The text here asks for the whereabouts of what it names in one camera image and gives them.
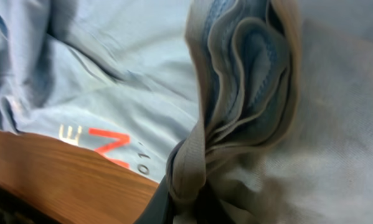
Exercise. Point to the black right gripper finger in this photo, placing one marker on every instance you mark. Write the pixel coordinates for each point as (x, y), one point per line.
(160, 209)

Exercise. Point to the light blue printed t-shirt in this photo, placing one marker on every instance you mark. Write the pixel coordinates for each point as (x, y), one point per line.
(255, 111)

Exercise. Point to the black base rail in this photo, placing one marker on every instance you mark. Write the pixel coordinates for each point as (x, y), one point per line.
(13, 210)

